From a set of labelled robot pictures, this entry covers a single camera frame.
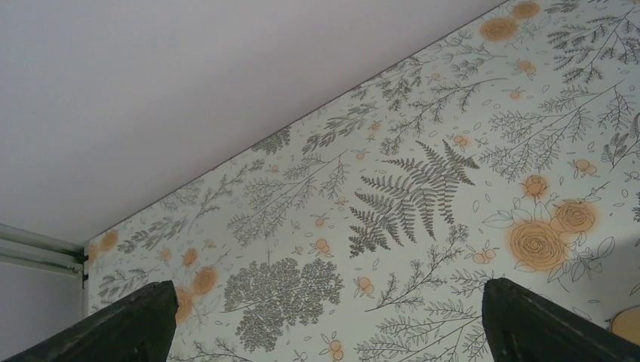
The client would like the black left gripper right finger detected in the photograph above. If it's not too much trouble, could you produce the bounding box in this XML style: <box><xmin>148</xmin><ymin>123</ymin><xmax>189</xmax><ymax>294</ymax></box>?
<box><xmin>482</xmin><ymin>278</ymin><xmax>639</xmax><ymax>362</ymax></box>

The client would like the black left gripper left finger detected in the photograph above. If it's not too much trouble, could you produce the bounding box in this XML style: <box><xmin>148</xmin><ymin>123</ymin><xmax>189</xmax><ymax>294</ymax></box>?
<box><xmin>7</xmin><ymin>281</ymin><xmax>178</xmax><ymax>362</ymax></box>

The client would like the gold metal tin box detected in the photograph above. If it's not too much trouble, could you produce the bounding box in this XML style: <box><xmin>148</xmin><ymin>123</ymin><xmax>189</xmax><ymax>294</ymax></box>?
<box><xmin>609</xmin><ymin>305</ymin><xmax>640</xmax><ymax>345</ymax></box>

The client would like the floral patterned table mat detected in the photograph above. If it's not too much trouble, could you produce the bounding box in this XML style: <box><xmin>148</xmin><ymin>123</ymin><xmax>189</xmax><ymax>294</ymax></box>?
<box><xmin>88</xmin><ymin>1</ymin><xmax>639</xmax><ymax>361</ymax></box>

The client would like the aluminium frame rail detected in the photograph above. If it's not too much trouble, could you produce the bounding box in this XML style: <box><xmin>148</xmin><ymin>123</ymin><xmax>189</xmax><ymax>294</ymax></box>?
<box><xmin>1</xmin><ymin>224</ymin><xmax>88</xmax><ymax>318</ymax></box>

